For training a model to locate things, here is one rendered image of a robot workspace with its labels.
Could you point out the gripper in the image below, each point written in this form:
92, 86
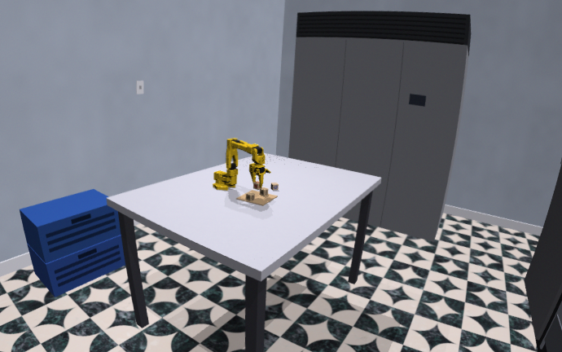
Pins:
258, 170

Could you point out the tan square mat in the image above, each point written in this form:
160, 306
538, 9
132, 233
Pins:
259, 199

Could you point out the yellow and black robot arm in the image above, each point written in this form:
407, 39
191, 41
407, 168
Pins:
229, 178

